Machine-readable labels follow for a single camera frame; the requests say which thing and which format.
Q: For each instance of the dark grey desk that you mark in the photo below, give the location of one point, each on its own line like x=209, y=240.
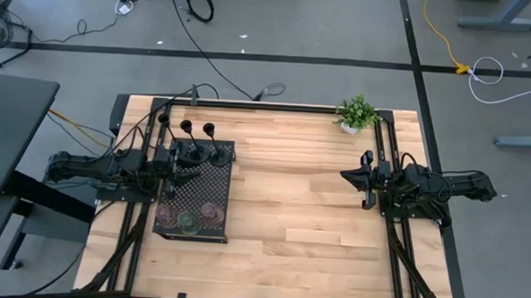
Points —
x=10, y=129

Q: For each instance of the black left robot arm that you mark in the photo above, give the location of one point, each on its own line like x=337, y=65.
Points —
x=85, y=166

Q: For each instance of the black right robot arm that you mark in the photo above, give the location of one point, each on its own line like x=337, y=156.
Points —
x=461, y=184

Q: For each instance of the black perforated metal shelf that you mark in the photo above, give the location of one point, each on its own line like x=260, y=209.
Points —
x=205, y=191

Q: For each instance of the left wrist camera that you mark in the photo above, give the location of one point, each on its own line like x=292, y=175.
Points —
x=162, y=155

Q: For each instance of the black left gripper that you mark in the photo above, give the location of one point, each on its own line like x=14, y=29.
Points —
x=173, y=190

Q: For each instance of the pink ribbed glass candle holder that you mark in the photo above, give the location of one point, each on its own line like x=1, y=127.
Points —
x=212, y=214
x=166, y=215

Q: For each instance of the grey table leg base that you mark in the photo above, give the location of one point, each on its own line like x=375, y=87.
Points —
x=500, y=22

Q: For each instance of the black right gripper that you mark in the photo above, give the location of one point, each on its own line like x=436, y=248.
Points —
x=368, y=191

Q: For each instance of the black aluminium table frame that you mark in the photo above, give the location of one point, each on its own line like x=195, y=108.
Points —
x=272, y=107

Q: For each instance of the grey table foot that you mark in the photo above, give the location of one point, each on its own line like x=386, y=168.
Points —
x=524, y=141

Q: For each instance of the tall black candlestick holder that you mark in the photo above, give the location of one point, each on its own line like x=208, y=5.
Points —
x=186, y=126
x=220, y=158
x=164, y=119

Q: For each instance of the white power adapter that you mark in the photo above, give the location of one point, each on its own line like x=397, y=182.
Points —
x=124, y=9

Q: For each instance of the green ribbed glass candle holder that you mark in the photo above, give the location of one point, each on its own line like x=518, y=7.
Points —
x=189, y=223

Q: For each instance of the small green potted plant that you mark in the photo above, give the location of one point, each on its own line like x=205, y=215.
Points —
x=356, y=112

